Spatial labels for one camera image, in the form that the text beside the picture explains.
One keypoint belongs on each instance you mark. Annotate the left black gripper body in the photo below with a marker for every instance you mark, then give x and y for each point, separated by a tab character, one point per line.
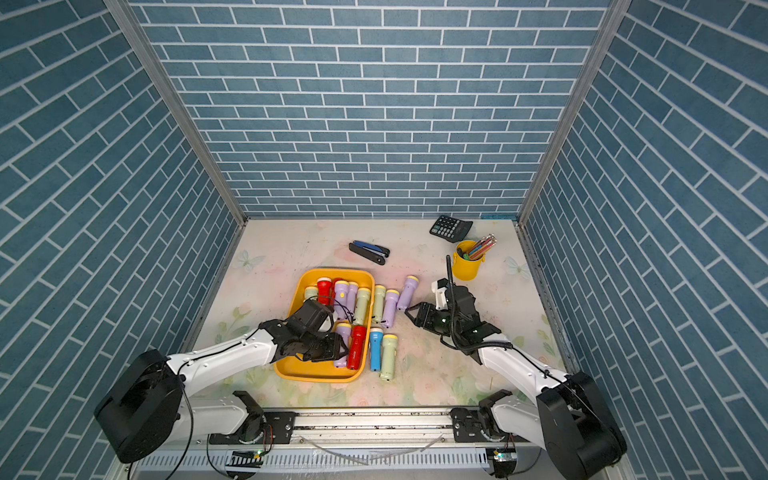
320	347

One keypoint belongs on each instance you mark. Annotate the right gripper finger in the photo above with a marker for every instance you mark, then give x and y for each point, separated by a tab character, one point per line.
414	307
416	320

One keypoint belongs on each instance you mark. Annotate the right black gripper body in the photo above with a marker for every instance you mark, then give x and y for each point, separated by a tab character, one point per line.
438	321

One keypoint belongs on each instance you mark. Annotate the purple flashlight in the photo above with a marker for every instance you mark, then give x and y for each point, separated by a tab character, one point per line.
351	296
341	290
390	308
410	286
343	329

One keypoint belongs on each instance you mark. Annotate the red flashlight plain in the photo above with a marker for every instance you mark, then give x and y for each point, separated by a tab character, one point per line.
357	343

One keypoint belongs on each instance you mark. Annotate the green flashlight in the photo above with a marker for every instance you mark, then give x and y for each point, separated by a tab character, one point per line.
379	295
389	350
311	292
361	306

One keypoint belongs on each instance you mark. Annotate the red flashlight white logo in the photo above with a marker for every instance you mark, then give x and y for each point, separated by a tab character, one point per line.
324	291

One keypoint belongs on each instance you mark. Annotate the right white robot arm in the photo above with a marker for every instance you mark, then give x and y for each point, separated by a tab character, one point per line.
563	414

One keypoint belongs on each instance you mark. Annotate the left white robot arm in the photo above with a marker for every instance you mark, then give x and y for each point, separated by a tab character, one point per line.
150	402

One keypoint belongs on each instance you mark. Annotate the yellow plastic storage tray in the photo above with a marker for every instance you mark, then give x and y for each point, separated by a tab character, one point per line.
292	368

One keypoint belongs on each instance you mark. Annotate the blue flashlight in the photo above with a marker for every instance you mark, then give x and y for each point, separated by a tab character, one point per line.
375	348

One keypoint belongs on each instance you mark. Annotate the green flashlight beside tray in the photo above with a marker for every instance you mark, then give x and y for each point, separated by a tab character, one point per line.
379	295

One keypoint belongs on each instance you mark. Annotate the yellow pen cup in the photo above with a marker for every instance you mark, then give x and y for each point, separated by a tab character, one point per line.
465	269

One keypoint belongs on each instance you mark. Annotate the black and blue stapler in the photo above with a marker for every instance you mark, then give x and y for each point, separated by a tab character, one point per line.
372	252

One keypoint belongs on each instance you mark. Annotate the black desk calculator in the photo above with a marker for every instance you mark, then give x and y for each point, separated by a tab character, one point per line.
451	229

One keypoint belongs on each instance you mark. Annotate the coloured pens bundle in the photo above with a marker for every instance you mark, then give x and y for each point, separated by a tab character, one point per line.
479	248

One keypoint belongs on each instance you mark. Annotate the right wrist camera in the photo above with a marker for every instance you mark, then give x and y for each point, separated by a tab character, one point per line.
441	302

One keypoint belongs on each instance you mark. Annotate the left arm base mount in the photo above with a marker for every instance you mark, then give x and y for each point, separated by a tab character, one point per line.
259	426

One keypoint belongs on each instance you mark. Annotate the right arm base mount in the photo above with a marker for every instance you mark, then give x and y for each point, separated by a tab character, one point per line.
495	418

